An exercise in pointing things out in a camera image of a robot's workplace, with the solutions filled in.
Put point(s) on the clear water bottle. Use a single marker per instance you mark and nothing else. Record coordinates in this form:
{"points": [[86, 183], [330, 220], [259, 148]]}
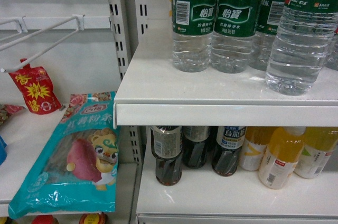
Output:
{"points": [[301, 45]]}

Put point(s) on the white shelf upright slotted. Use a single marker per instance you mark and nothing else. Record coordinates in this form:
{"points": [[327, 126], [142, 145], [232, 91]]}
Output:
{"points": [[121, 12]]}

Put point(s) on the dark oolong tea bottle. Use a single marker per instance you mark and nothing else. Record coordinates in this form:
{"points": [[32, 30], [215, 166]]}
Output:
{"points": [[229, 142], [195, 145], [166, 146]]}

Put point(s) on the yellow white drink bottle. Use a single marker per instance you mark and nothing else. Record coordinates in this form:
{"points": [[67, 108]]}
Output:
{"points": [[281, 156], [319, 144], [256, 140]]}

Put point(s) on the teal sweet potato noodle bag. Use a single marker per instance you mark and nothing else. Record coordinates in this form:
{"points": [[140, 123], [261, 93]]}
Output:
{"points": [[77, 168]]}

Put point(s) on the red sauce pouch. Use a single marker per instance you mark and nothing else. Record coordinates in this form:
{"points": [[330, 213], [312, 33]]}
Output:
{"points": [[37, 89]]}

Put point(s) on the white wire hook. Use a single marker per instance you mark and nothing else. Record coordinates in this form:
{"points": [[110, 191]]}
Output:
{"points": [[45, 39]]}

